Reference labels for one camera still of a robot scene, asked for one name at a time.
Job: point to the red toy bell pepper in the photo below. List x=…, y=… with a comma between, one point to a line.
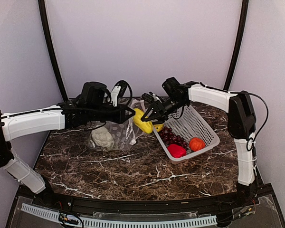
x=176, y=151

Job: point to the orange toy pumpkin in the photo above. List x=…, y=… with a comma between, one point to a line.
x=196, y=144

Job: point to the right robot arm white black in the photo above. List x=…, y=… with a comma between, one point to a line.
x=241, y=123

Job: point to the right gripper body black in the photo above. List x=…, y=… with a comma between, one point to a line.
x=168, y=108

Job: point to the small circuit board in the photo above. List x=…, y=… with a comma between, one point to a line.
x=65, y=220

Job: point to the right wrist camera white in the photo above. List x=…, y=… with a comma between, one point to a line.
x=150, y=97

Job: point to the yellow toy corn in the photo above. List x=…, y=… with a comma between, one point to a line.
x=158, y=127

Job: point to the clear zip top bag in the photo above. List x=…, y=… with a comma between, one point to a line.
x=125, y=135

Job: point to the black front rail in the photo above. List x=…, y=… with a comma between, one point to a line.
x=80, y=205

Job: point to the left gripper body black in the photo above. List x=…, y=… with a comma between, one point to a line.
x=97, y=113

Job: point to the white toy cauliflower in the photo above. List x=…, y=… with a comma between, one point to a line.
x=101, y=139

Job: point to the right black frame post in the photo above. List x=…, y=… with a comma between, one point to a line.
x=237, y=45

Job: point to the white plastic mesh basket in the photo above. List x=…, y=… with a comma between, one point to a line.
x=189, y=124

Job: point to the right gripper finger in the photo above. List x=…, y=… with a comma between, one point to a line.
x=152, y=109
x=155, y=118

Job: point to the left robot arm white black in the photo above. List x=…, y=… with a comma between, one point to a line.
x=95, y=103

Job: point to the dark red toy grapes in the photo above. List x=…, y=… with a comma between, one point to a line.
x=169, y=137

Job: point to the white slotted cable duct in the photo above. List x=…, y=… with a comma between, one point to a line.
x=86, y=222

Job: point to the left black frame post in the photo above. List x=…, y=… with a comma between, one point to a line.
x=50, y=49

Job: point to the black frame post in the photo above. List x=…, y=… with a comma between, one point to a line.
x=237, y=45
x=50, y=49

